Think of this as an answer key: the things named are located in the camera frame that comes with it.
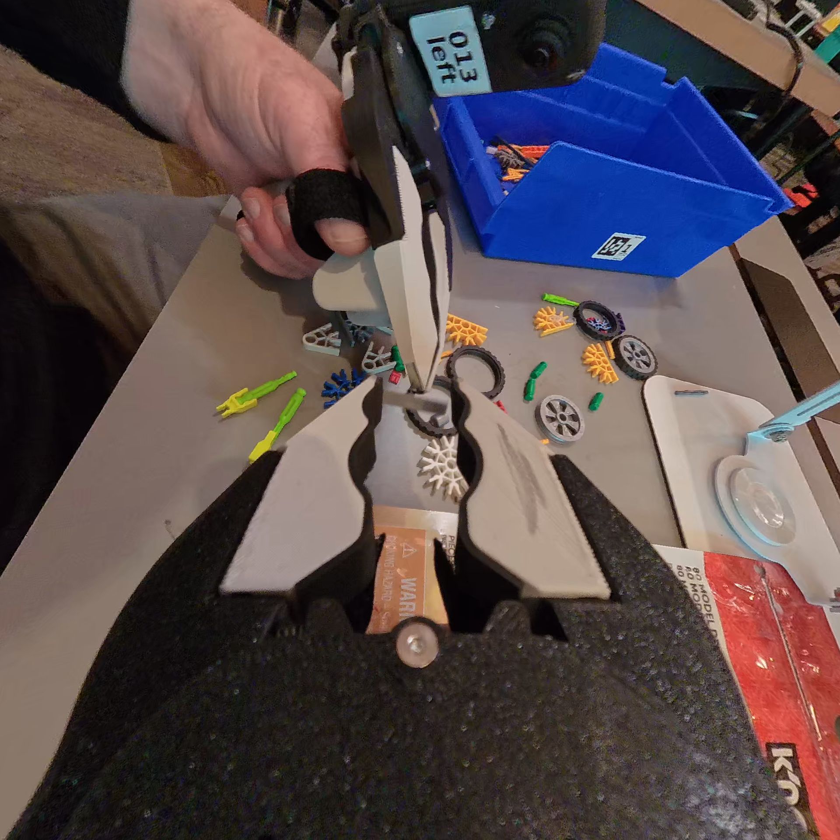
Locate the grey wheel hub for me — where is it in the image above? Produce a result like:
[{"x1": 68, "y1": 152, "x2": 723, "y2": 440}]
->
[{"x1": 535, "y1": 395, "x2": 586, "y2": 446}]

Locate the stand base disc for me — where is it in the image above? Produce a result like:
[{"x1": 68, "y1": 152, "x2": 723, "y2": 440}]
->
[{"x1": 715, "y1": 453, "x2": 798, "y2": 546}]

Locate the black rubber tyre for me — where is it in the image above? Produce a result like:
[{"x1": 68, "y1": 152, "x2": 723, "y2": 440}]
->
[
  {"x1": 445, "y1": 346, "x2": 506, "y2": 400},
  {"x1": 573, "y1": 301, "x2": 623, "y2": 342},
  {"x1": 402, "y1": 377, "x2": 460, "y2": 439}
]

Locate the blue bin with square label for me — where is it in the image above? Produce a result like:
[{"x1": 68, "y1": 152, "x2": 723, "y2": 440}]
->
[{"x1": 433, "y1": 42, "x2": 795, "y2": 280}]

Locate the person's grey trouser leg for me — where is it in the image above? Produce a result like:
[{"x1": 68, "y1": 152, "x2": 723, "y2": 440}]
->
[{"x1": 0, "y1": 46, "x2": 237, "y2": 368}]

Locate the pile of toy parts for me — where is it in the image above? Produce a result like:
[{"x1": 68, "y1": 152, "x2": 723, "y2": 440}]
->
[{"x1": 486, "y1": 134, "x2": 549, "y2": 194}]

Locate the grey side table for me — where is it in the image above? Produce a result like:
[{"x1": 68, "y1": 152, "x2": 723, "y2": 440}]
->
[{"x1": 731, "y1": 217, "x2": 840, "y2": 421}]

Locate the blue snowflake connector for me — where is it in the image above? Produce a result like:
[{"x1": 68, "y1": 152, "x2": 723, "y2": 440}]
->
[{"x1": 322, "y1": 369, "x2": 368, "y2": 409}]

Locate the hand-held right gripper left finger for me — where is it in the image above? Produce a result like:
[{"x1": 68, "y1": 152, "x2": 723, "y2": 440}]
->
[{"x1": 221, "y1": 381, "x2": 385, "y2": 632}]

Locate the white base board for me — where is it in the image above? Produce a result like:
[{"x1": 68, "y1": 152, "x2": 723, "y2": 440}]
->
[{"x1": 643, "y1": 375, "x2": 840, "y2": 608}]

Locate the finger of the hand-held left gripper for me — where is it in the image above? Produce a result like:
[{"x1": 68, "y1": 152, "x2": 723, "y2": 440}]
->
[
  {"x1": 314, "y1": 146, "x2": 439, "y2": 389},
  {"x1": 427, "y1": 209, "x2": 454, "y2": 389}
]

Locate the person's left forearm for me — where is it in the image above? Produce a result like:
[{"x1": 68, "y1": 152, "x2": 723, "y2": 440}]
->
[{"x1": 0, "y1": 0, "x2": 173, "y2": 142}]

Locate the person's left hand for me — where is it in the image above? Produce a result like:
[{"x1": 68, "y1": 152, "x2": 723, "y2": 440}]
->
[{"x1": 121, "y1": 0, "x2": 373, "y2": 280}]

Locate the grey wheel with black tyre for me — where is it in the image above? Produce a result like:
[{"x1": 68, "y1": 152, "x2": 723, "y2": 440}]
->
[{"x1": 613, "y1": 335, "x2": 658, "y2": 382}]

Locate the white snowflake connector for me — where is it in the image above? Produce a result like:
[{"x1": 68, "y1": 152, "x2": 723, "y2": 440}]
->
[{"x1": 416, "y1": 436, "x2": 470, "y2": 503}]

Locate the grey connector piece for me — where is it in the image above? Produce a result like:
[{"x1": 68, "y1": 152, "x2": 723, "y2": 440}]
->
[{"x1": 386, "y1": 390, "x2": 454, "y2": 424}]

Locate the printed construction toy bag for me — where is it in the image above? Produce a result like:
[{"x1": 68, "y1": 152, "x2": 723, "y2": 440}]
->
[{"x1": 364, "y1": 505, "x2": 840, "y2": 840}]

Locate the background wooden table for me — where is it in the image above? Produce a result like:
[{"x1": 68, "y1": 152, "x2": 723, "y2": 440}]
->
[{"x1": 630, "y1": 0, "x2": 840, "y2": 119}]

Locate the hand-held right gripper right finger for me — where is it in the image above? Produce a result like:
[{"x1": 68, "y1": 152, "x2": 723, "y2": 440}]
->
[{"x1": 451, "y1": 381, "x2": 611, "y2": 632}]

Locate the dark grey connector with strip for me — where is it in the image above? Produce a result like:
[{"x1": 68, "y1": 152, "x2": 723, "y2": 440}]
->
[{"x1": 336, "y1": 308, "x2": 378, "y2": 347}]

